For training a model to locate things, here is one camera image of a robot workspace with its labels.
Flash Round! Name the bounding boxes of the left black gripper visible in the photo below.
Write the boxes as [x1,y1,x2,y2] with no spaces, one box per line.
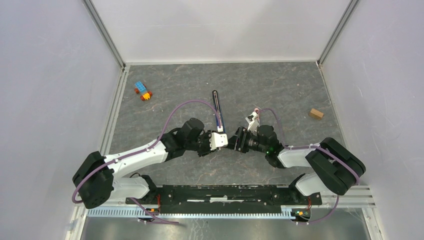
[185,129,219,158]

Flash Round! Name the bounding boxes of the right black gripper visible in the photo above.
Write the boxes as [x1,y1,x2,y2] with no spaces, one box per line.
[225,126,268,154]

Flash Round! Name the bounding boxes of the blue stapler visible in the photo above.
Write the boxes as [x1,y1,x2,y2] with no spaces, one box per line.
[212,90,226,133]

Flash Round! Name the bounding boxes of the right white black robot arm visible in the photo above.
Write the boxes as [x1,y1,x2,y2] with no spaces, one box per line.
[227,125,366,204]

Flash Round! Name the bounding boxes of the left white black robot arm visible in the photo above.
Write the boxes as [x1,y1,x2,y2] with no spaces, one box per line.
[72,118,228,209]

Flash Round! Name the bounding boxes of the colourful toy brick car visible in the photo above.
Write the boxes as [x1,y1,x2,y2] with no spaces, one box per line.
[134,81,153,101]

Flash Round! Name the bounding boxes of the small wooden block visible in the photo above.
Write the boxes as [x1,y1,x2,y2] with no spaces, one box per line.
[308,108,324,120]

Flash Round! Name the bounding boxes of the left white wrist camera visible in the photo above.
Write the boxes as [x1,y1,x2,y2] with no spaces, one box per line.
[209,132,228,151]

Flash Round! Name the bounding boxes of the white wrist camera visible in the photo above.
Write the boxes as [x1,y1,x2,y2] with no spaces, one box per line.
[209,132,228,151]
[245,111,260,133]

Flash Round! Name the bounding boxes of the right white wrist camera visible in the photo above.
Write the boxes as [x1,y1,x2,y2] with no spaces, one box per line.
[245,111,260,133]

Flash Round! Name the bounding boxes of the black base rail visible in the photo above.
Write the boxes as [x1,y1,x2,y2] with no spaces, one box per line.
[125,175,323,214]

